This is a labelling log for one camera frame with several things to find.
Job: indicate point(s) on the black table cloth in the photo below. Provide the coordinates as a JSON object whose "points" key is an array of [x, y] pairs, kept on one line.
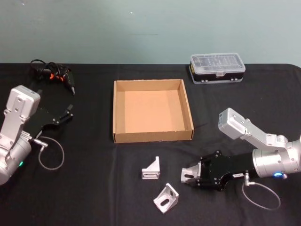
{"points": [[94, 188]]}

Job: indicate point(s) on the silver metal corner bracket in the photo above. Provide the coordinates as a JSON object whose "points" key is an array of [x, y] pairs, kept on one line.
{"points": [[189, 173], [165, 200], [151, 170]]}

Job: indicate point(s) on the clear plastic case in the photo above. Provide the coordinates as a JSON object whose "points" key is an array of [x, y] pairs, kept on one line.
{"points": [[216, 66]]}

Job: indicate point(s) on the plain pale wall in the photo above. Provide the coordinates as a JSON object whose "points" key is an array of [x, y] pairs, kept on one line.
{"points": [[94, 30]]}

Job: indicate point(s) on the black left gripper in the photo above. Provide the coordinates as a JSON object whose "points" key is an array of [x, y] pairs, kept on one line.
{"points": [[41, 118]]}

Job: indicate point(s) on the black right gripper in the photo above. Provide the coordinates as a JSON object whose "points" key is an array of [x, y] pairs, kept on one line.
{"points": [[225, 169]]}

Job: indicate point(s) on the shallow brown cardboard tray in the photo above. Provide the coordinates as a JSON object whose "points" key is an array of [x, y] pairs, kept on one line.
{"points": [[152, 113]]}

